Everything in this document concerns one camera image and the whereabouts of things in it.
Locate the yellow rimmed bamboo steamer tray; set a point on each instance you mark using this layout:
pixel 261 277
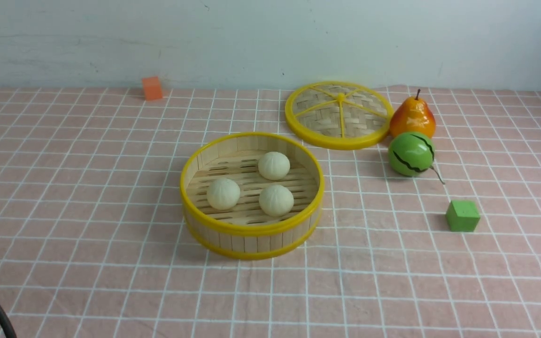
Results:
pixel 245 232

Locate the yellow rimmed woven steamer lid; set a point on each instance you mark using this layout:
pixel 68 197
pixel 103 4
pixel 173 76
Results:
pixel 338 115

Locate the green toy watermelon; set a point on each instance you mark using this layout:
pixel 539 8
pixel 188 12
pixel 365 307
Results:
pixel 411 154

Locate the orange cube block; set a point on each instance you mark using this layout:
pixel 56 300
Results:
pixel 152 88

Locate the orange yellow toy pear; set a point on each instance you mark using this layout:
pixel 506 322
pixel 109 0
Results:
pixel 413 115

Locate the green cube block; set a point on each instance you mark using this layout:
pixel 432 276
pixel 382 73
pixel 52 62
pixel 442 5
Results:
pixel 462 216

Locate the pink checkered tablecloth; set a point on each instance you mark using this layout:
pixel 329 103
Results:
pixel 92 242

